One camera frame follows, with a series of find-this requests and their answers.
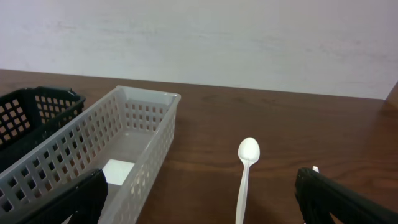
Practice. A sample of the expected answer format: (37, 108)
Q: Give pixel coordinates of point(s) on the black perforated plastic basket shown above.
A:
(31, 115)

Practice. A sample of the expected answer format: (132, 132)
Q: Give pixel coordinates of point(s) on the white plastic spoon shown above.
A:
(248, 153)
(315, 169)

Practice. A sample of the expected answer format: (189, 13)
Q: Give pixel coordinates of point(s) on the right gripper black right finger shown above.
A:
(320, 199)

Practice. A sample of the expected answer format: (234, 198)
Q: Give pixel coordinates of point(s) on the clear perforated plastic basket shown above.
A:
(128, 124)

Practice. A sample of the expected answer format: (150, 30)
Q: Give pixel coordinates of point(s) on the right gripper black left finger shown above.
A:
(78, 201)

